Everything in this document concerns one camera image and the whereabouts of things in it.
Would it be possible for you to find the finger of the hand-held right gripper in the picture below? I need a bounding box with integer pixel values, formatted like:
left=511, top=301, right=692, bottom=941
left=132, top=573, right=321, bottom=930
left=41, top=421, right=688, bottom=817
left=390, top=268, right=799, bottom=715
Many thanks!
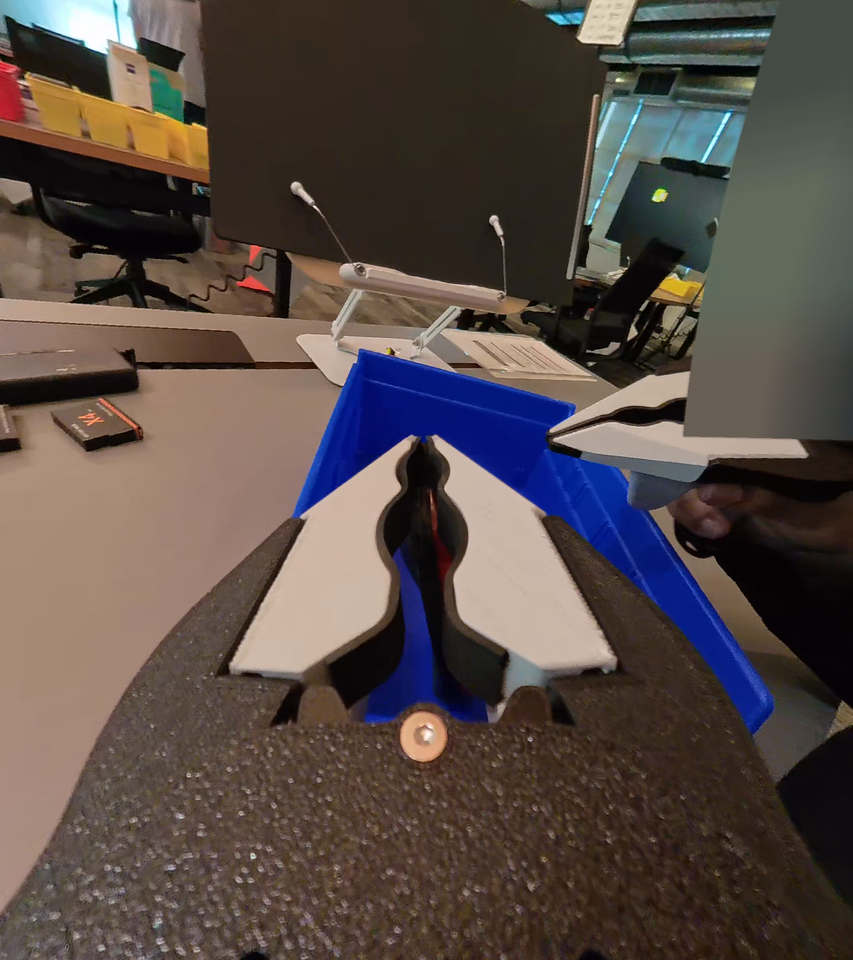
left=548, top=420, right=812, bottom=513
left=547, top=371, right=692, bottom=436

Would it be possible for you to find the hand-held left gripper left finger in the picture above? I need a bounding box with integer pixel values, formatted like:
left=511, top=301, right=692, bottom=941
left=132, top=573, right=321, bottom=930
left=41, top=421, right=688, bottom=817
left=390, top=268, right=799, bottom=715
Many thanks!
left=228, top=435, right=428, bottom=708

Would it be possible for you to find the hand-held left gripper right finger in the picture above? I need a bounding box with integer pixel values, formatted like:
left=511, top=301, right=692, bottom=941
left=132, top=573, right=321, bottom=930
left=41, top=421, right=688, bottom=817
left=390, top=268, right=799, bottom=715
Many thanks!
left=426, top=435, right=619, bottom=708

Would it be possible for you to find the red handheld game toy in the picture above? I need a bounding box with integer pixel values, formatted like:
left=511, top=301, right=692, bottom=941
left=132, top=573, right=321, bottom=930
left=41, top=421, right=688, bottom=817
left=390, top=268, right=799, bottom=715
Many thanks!
left=407, top=480, right=465, bottom=695

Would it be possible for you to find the blue plastic bin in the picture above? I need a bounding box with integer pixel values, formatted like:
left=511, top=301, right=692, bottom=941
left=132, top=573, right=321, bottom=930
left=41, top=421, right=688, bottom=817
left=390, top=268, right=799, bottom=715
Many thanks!
left=293, top=348, right=774, bottom=735

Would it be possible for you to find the person's right forearm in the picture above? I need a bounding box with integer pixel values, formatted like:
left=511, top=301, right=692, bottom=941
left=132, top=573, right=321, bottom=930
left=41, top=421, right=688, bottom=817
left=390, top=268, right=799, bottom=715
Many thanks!
left=711, top=491, right=853, bottom=725

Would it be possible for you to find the person's right hand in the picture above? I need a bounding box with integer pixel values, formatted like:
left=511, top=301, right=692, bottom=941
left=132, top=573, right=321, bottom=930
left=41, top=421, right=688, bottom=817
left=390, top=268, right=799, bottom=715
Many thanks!
left=668, top=483, right=853, bottom=564

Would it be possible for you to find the black office chair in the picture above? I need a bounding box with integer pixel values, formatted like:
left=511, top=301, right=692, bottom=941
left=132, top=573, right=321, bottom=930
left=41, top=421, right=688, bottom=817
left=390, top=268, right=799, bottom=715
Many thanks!
left=32, top=187, right=206, bottom=309
left=524, top=238, right=686, bottom=361

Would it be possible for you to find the paper sheet in plastic sleeve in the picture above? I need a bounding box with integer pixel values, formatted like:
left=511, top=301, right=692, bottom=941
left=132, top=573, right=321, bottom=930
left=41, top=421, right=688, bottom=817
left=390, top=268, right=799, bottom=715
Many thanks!
left=445, top=330, right=596, bottom=382

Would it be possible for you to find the large black monitor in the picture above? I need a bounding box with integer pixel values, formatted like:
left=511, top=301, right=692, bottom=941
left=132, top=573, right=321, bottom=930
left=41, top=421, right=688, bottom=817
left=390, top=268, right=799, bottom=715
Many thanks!
left=605, top=157, right=731, bottom=271

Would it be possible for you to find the white laptop stand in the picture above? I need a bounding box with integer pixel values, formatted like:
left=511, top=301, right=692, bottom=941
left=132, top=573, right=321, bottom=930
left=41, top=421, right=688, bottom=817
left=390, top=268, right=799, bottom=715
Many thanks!
left=297, top=262, right=529, bottom=387

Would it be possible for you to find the dark desk flap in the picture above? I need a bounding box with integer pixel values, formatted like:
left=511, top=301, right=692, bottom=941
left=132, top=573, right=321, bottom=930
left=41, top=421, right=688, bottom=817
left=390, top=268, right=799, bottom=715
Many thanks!
left=0, top=318, right=257, bottom=369

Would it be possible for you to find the large black board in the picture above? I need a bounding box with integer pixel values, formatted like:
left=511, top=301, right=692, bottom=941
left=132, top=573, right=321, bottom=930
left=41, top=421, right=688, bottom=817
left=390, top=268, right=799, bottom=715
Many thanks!
left=197, top=0, right=608, bottom=305

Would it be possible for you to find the black flat power hub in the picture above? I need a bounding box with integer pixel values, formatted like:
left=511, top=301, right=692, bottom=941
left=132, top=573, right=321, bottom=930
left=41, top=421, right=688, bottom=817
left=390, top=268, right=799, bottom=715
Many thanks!
left=0, top=346, right=140, bottom=408

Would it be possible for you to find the green box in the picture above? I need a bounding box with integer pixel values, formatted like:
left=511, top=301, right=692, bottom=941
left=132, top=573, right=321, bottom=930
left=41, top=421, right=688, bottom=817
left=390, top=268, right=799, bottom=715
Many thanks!
left=149, top=63, right=186, bottom=121

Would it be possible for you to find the wooden workbench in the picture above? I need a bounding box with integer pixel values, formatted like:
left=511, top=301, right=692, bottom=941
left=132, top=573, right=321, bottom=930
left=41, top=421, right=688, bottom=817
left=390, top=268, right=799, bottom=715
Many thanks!
left=0, top=105, right=210, bottom=297

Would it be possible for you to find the white carton box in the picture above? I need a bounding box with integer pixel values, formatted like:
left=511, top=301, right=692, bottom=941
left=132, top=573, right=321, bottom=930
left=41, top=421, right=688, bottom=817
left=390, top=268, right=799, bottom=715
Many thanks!
left=107, top=41, right=150, bottom=110

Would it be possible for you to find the dark desk monitor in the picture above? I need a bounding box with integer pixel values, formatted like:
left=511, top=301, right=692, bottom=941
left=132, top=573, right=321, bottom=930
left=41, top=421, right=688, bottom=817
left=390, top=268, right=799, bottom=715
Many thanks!
left=5, top=16, right=113, bottom=99

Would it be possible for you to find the white-tipped wire clip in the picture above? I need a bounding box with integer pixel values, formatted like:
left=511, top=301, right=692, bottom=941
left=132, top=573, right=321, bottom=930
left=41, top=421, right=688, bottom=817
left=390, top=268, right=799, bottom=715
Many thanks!
left=290, top=182, right=368, bottom=275
left=488, top=215, right=510, bottom=297

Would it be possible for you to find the silver ventilation duct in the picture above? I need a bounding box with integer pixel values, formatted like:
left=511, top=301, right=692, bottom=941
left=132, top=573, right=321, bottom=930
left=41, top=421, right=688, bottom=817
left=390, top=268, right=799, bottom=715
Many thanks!
left=599, top=30, right=765, bottom=65

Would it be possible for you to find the white paper wall list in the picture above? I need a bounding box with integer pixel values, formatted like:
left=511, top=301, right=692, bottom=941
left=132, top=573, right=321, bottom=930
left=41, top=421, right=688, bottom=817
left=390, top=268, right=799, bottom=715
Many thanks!
left=576, top=0, right=638, bottom=46

